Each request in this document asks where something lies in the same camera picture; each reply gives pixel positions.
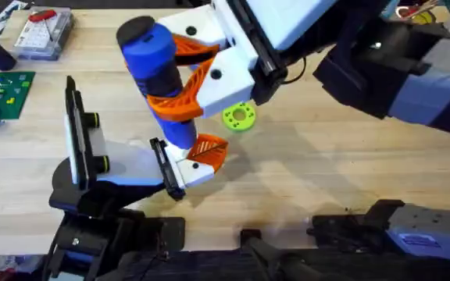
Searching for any green board with toy blocks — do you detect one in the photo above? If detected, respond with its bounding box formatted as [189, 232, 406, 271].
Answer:
[0, 70, 37, 126]

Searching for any clear plastic box with tools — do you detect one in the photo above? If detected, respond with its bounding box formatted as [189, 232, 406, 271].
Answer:
[12, 6, 74, 62]

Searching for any black rail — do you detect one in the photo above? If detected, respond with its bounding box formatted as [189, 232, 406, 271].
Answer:
[99, 229, 450, 281]

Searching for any white flat box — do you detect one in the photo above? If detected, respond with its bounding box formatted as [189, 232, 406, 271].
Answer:
[0, 0, 30, 41]

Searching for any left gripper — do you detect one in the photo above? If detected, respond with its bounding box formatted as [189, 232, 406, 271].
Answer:
[48, 128, 230, 218]

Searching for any black cable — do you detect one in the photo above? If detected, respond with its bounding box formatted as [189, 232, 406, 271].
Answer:
[281, 56, 309, 86]

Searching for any green disc with holes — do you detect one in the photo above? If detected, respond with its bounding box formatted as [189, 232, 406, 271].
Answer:
[221, 101, 257, 133]

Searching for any red and yellow tools heap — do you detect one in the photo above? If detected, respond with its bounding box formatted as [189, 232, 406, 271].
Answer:
[380, 0, 449, 26]

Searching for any blue electric screwdriver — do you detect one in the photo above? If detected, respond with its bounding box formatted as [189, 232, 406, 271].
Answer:
[115, 15, 199, 151]

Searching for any left wrist upright black plate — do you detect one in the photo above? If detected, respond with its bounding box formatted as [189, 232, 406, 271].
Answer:
[63, 75, 111, 193]

